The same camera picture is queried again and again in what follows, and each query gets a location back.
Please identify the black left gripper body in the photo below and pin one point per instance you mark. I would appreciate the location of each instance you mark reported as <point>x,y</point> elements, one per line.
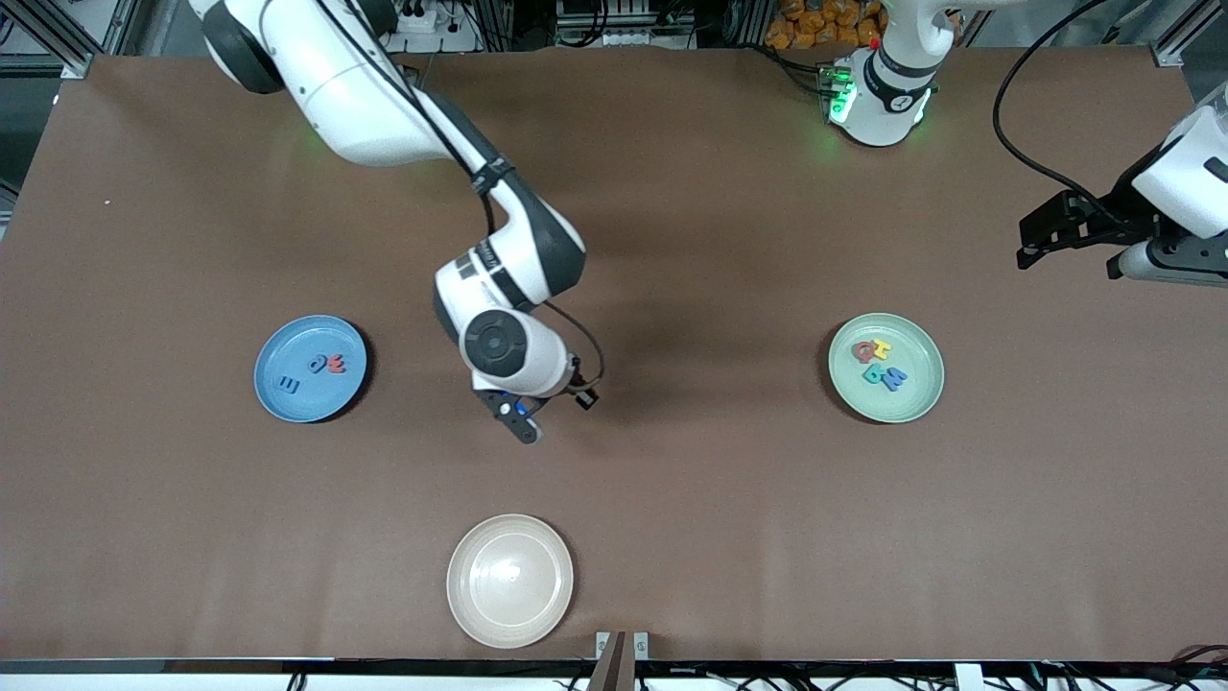
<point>1119,224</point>

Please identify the blue letter M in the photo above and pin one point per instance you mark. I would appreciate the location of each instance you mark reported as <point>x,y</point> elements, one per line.
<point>894,378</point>

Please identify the red letter Q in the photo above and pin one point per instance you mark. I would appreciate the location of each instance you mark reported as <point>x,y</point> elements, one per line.
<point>862,352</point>

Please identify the teal letter R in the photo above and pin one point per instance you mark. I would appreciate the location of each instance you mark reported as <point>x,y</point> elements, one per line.
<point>872,374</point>

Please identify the blue letter E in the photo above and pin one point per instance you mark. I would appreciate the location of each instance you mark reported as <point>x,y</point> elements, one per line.
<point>289,386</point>

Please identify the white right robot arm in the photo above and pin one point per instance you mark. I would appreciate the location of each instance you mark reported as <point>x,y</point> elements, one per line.
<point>355,96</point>

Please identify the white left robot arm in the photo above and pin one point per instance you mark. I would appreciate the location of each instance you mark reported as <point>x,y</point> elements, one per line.
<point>887,96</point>

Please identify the beige plate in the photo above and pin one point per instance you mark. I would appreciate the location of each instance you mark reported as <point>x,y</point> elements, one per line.
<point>508,581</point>

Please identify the brown table mat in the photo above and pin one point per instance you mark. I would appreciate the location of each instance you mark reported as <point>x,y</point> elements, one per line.
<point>767,537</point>

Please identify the green plate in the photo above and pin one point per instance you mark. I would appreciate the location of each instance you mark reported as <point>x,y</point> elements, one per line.
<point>911,403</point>

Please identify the blue plate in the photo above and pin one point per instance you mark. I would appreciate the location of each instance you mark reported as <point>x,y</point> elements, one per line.
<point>307,403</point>

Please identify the orange snack bag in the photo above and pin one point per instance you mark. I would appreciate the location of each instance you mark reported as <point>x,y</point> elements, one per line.
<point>806,24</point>

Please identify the background electronics rack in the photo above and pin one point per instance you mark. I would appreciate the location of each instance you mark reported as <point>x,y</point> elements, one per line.
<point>624,34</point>

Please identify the white power strip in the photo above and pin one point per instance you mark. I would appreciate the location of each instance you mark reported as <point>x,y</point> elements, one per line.
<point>420,19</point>

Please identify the aluminium frame profile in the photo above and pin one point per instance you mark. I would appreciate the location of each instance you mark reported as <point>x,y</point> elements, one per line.
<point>77,65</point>
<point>1168,53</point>

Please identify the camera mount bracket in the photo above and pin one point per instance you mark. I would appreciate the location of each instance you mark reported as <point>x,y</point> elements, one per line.
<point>619,672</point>

